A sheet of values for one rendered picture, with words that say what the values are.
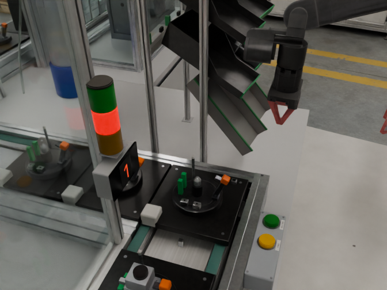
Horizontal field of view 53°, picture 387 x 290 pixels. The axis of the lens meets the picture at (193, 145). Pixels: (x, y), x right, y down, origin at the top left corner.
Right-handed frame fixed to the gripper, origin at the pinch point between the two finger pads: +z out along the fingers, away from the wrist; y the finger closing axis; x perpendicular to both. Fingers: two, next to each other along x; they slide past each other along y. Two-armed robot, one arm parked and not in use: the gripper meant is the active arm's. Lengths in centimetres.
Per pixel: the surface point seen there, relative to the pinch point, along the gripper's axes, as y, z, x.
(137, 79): -73, 39, -75
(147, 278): 39.7, 15.7, -17.2
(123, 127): -34, 39, -63
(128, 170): 23.3, 4.7, -28.3
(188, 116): -46, 36, -40
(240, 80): -22.5, 3.4, -14.7
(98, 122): 26.9, -9.4, -31.4
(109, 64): -80, 38, -94
